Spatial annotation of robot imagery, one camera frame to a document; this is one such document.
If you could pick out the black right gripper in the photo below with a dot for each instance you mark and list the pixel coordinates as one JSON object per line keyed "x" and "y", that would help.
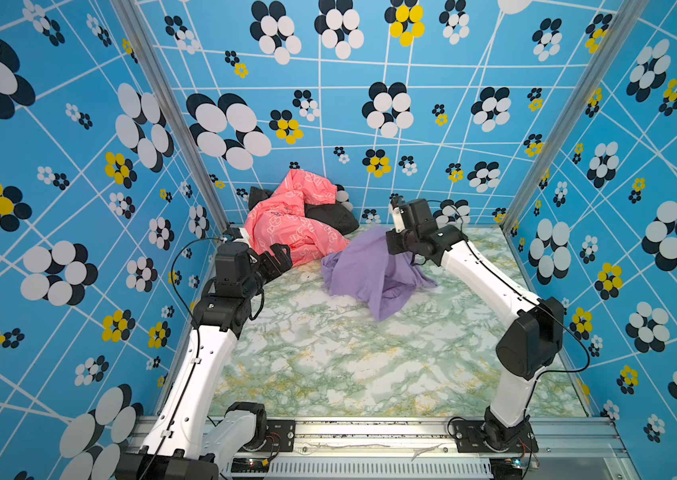
{"x": 392, "y": 237}

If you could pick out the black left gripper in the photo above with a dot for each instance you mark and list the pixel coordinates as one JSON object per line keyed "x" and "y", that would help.
{"x": 282, "y": 261}

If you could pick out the purple cloth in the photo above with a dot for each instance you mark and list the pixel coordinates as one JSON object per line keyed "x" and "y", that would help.
{"x": 367, "y": 272}

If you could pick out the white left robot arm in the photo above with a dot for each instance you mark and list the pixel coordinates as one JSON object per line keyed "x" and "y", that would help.
{"x": 180, "y": 446}

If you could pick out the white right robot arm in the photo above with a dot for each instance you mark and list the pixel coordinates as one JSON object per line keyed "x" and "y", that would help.
{"x": 449, "y": 248}

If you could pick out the dark grey cloth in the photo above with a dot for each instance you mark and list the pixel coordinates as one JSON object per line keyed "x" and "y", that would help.
{"x": 335, "y": 215}

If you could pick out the pink printed jacket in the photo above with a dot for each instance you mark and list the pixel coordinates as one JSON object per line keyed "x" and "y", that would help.
{"x": 281, "y": 219}

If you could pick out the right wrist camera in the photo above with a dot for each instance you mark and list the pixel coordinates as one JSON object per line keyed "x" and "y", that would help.
{"x": 396, "y": 213}

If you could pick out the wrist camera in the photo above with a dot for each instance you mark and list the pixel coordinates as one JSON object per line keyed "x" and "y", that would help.
{"x": 396, "y": 213}
{"x": 235, "y": 233}

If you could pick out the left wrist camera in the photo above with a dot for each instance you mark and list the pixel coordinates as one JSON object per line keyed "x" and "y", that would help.
{"x": 235, "y": 233}

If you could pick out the front aluminium mounting rail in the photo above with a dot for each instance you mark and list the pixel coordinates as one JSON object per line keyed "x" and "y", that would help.
{"x": 424, "y": 448}

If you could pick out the left aluminium corner post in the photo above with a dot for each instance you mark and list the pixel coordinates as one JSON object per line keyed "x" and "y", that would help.
{"x": 129, "y": 17}

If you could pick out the aluminium corner post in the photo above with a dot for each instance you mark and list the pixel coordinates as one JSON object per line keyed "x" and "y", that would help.
{"x": 129, "y": 17}
{"x": 625, "y": 19}

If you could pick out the right aluminium corner post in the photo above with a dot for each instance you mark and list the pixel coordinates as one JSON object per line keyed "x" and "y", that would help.
{"x": 625, "y": 19}

